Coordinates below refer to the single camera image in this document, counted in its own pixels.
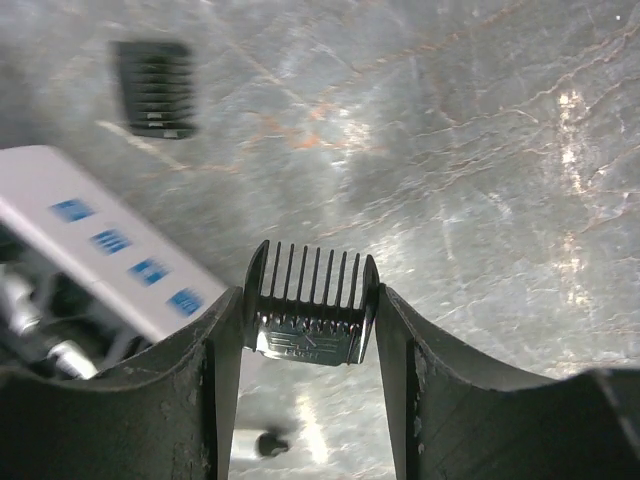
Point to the black clipper guard comb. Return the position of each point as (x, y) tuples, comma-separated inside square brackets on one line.
[(157, 87), (309, 305)]

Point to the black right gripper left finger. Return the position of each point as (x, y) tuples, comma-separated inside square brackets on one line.
[(165, 413)]

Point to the white clipper kit box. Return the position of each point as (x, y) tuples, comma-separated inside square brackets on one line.
[(103, 277)]

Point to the silver black hair clipper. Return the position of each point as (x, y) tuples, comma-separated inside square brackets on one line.
[(25, 334)]

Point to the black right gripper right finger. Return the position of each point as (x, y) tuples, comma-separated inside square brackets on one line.
[(455, 412)]

